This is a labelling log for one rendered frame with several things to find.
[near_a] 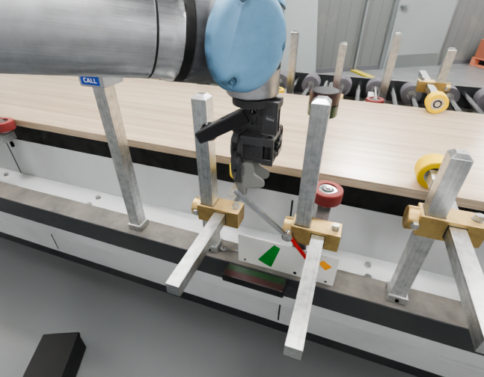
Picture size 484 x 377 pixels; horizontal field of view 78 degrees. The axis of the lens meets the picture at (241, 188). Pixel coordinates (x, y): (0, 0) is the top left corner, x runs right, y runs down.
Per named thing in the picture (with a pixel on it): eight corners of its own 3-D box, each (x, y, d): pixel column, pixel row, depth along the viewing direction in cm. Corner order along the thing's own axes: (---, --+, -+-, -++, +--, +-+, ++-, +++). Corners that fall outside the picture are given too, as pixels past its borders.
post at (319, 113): (301, 277, 81) (331, 101, 53) (288, 274, 82) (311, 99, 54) (303, 267, 83) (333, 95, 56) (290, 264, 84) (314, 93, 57)
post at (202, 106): (216, 258, 89) (205, 96, 61) (206, 255, 90) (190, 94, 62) (221, 250, 91) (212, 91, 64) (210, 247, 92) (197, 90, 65)
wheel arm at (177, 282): (181, 299, 60) (179, 286, 58) (167, 295, 61) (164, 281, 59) (250, 186, 94) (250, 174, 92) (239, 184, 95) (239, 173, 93)
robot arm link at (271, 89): (216, 70, 47) (238, 58, 54) (218, 102, 49) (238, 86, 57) (272, 75, 44) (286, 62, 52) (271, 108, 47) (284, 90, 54)
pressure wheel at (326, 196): (334, 233, 80) (342, 198, 73) (304, 226, 82) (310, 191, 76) (337, 215, 86) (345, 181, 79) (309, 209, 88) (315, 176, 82)
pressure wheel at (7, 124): (4, 143, 124) (-10, 117, 118) (26, 141, 127) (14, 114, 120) (-1, 152, 118) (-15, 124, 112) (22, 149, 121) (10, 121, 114)
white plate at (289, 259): (332, 286, 77) (339, 260, 71) (238, 260, 84) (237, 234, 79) (332, 285, 77) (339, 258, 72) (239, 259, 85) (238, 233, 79)
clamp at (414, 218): (479, 250, 58) (491, 231, 55) (402, 234, 61) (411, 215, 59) (471, 230, 62) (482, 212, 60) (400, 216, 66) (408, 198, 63)
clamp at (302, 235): (337, 253, 71) (340, 237, 68) (280, 238, 75) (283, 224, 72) (339, 237, 75) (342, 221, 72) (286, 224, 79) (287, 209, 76)
